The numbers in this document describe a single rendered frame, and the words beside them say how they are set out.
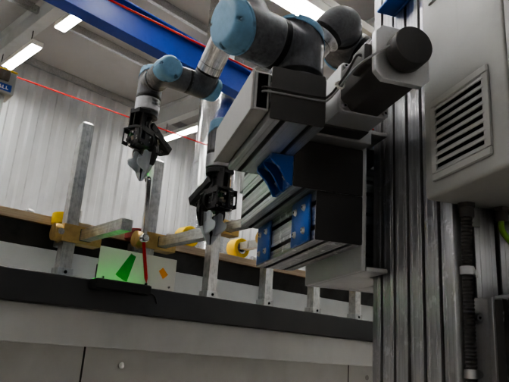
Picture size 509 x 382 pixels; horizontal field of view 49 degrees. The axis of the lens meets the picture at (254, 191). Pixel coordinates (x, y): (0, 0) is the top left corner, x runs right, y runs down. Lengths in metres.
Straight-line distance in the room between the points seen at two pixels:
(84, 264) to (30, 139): 7.85
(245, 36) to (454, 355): 0.73
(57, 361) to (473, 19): 1.48
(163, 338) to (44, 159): 8.05
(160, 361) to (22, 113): 7.99
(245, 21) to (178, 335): 1.02
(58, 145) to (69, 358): 8.14
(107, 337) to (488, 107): 1.24
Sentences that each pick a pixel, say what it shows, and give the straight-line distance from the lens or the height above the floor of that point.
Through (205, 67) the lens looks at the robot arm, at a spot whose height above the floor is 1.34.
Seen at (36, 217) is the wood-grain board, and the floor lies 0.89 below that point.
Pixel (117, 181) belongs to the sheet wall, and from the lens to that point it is 10.30.
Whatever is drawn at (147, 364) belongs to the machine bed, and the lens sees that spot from 1.98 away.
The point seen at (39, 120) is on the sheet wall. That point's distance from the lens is 9.84.
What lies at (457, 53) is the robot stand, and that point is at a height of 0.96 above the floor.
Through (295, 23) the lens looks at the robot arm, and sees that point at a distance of 1.29.
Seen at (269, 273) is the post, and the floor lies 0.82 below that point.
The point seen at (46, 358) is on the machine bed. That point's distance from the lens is 1.83.
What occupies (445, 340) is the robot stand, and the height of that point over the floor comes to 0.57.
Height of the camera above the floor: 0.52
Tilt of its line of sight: 17 degrees up
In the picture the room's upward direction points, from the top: 4 degrees clockwise
